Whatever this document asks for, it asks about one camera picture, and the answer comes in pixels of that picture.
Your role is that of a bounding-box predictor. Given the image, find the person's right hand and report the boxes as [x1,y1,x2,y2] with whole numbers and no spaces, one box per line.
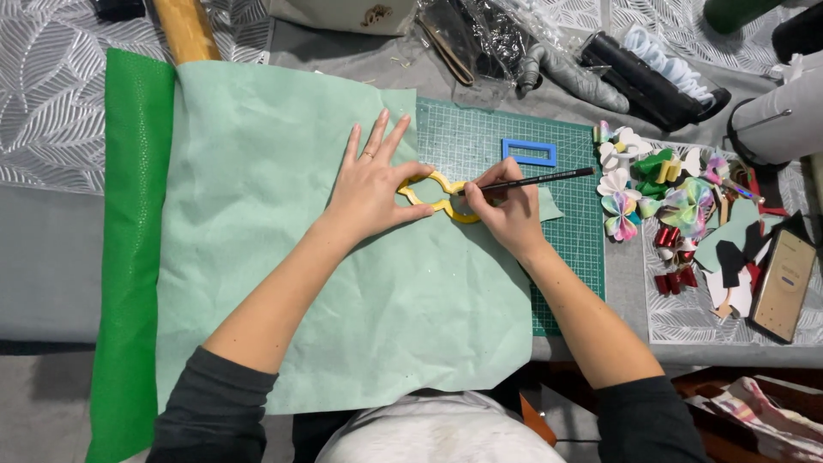
[463,156,548,258]

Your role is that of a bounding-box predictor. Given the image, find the person's left hand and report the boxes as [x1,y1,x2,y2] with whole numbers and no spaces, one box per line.
[319,108,438,244]

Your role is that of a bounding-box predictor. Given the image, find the yellow bow-shaped template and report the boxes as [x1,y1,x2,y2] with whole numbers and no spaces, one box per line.
[396,169,483,225]

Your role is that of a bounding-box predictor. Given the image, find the black pencil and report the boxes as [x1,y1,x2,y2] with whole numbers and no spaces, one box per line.
[458,166,598,197]

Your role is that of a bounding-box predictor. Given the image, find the green cutting mat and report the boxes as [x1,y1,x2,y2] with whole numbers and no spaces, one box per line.
[415,96,607,337]

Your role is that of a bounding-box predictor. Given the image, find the mint green fabric sheet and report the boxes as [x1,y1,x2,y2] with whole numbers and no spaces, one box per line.
[156,60,565,415]

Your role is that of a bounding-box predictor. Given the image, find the heap of colourful craft bows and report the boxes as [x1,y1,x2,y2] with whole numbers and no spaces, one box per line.
[592,119,766,297]

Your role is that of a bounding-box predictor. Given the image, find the clear plastic bag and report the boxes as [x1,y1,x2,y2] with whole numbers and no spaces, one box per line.
[415,0,580,107]

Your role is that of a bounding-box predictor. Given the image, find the white bag with gold print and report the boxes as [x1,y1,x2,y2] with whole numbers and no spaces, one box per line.
[260,0,419,36]

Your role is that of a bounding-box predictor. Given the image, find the black fabric rolls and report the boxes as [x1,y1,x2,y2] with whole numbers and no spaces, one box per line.
[579,31,733,132]

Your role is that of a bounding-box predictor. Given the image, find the grey leaf-patterned lace cloth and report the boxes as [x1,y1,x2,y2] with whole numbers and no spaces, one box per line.
[534,0,823,346]
[0,0,274,195]

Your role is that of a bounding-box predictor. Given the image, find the orange-brown chair part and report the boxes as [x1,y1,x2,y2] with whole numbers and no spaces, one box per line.
[520,392,558,448]

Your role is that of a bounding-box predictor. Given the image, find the white ruffled ribbon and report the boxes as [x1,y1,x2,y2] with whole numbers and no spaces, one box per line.
[620,24,718,107]

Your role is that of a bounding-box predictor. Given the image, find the heap of fabric scraps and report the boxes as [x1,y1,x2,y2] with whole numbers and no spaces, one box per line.
[693,193,811,320]

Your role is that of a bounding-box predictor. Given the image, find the white apron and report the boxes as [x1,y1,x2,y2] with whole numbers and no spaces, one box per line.
[315,389,567,463]

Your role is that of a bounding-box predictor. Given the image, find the brown cardboard tube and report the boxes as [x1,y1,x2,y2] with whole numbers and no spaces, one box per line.
[151,0,222,65]

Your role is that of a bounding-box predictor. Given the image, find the bright green textured sheet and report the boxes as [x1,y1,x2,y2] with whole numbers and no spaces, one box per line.
[85,48,176,463]

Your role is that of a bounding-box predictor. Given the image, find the brown wooden furniture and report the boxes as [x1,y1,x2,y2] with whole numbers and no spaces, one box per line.
[669,367,823,463]

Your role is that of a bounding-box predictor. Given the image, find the dark grey long-sleeve top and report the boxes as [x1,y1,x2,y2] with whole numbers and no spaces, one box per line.
[147,347,708,463]

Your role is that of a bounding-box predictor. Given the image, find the thin metal pin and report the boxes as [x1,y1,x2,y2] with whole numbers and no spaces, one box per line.
[739,109,793,132]

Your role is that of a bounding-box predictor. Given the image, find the smartphone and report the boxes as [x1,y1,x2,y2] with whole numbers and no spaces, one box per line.
[748,228,819,345]

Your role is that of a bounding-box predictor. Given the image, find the white fabric roll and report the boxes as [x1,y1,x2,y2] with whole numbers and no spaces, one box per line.
[730,64,823,167]

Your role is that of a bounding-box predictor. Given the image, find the dark green bottle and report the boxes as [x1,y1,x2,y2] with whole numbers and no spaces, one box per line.
[702,0,788,35]

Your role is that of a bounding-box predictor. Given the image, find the small black object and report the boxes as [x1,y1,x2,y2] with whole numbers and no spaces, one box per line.
[90,0,147,22]

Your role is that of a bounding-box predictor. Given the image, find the plain grey table cover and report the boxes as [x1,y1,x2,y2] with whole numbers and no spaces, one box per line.
[0,19,823,370]

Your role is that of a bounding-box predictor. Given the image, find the pastel patterned bag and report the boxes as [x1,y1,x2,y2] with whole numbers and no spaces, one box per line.
[685,376,823,463]

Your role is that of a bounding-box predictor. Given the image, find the black rounded object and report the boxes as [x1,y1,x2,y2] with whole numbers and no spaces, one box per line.
[772,3,823,64]

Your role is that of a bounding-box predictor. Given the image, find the blue rectangular frame template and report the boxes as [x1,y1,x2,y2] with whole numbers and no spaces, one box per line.
[502,138,558,168]

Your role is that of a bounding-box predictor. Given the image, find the brown strap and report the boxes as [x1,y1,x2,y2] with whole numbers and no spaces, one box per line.
[417,14,477,87]

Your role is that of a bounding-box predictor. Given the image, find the black ring cable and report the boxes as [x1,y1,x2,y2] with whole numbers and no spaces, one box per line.
[725,98,792,171]

